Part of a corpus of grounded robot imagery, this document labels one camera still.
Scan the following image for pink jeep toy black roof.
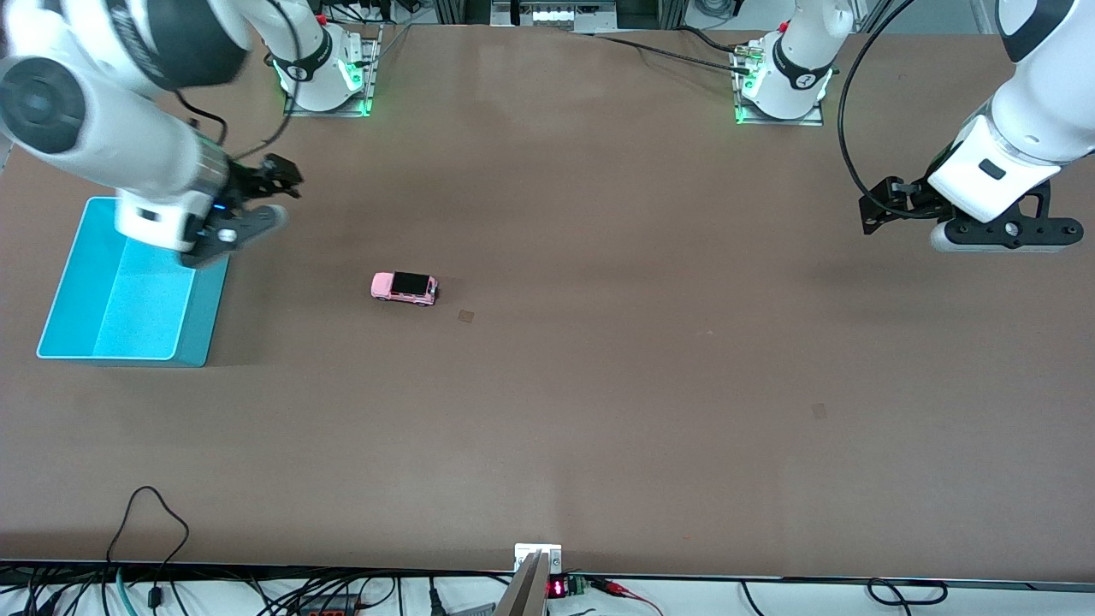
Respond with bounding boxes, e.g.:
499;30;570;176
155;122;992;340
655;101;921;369
370;271;440;307

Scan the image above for turquoise plastic bin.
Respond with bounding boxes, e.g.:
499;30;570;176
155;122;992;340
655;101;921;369
36;197;232;369

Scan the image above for lit equipment rack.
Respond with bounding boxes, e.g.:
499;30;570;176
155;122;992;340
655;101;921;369
489;0;621;35

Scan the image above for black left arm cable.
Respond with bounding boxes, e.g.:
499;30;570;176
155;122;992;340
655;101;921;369
837;0;942;222

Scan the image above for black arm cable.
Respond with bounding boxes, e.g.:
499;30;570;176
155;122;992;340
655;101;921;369
171;0;300;165
837;0;942;222

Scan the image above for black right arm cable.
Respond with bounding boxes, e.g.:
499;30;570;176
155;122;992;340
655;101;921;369
171;0;300;165

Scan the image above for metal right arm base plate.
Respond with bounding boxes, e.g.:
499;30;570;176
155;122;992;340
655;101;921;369
282;38;379;118

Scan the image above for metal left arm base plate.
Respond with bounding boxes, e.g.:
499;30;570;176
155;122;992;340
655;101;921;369
734;50;826;127

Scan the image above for thick black base cable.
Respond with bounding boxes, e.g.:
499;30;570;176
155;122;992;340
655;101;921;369
590;27;758;78

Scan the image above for thin black looped cable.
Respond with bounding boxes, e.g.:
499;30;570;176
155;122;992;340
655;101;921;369
107;486;191;616

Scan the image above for black coiled cable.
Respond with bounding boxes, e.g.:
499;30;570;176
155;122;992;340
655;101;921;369
867;578;949;607

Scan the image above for red clip lead wires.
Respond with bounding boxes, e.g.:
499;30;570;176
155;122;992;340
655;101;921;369
590;577;664;616

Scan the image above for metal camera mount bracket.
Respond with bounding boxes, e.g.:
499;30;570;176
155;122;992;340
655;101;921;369
492;543;563;616

